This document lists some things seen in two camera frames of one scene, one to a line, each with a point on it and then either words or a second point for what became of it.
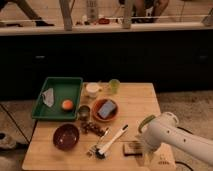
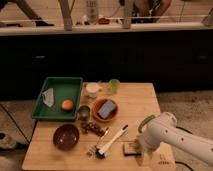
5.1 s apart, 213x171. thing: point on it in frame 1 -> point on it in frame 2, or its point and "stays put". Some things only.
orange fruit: [67, 104] stays put
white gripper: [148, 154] -> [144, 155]
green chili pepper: [148, 119] stays put
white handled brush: [100, 153] stays put
